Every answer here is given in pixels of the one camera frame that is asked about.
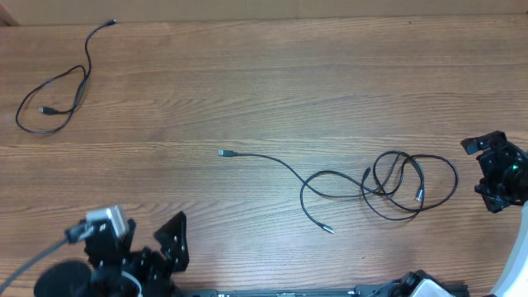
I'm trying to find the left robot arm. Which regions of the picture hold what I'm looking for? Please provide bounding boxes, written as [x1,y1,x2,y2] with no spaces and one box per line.
[33,205,190,297]

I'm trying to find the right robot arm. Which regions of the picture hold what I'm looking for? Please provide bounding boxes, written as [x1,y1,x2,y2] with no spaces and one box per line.
[460,130,527,297]

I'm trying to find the black cable silver plugs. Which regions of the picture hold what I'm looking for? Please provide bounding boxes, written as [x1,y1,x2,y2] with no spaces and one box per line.
[299,153,460,235]

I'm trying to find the black cable micro plug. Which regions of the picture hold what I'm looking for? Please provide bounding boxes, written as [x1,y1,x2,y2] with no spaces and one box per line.
[217,149,408,199]

